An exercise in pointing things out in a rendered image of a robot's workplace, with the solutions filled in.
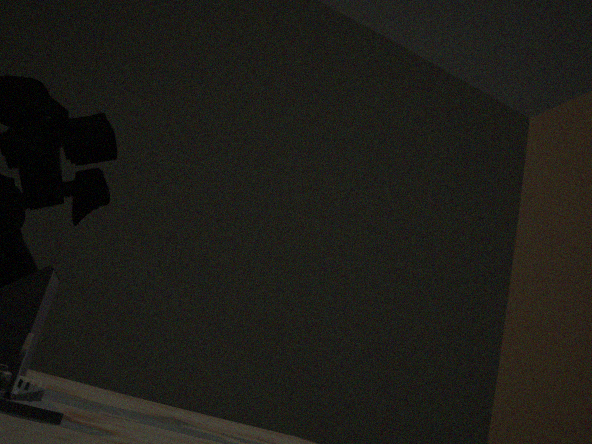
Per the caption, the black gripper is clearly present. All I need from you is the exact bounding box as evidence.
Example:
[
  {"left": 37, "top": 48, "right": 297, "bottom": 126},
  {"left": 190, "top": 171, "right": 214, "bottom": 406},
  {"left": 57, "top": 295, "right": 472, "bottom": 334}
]
[{"left": 19, "top": 165, "right": 110, "bottom": 226}]

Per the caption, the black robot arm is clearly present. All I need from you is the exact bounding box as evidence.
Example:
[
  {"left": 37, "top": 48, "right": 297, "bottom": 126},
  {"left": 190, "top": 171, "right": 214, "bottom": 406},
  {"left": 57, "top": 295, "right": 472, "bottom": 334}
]
[{"left": 0, "top": 75, "right": 117, "bottom": 288}]

